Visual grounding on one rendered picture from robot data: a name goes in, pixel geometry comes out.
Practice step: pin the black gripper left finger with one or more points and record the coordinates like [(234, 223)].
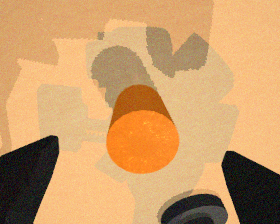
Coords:
[(25, 174)]

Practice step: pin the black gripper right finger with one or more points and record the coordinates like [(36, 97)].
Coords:
[(254, 189)]

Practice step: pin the orange knob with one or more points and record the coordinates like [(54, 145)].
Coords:
[(141, 137)]

